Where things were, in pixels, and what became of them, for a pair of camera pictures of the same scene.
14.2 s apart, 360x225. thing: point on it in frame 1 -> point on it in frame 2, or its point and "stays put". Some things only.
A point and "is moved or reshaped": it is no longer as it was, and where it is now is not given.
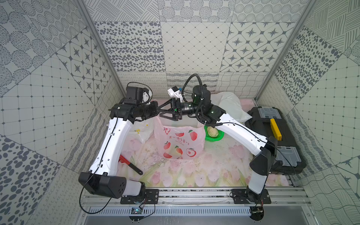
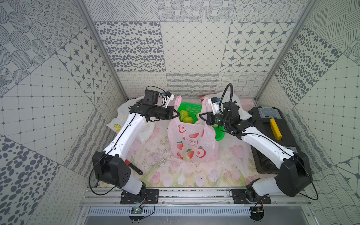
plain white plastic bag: (230, 103) stays put
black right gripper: (176, 103) -> (209, 116)
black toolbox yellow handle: (268, 121) stays put
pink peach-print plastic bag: (179, 142) is moved or reshaped
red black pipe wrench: (123, 160) stays put
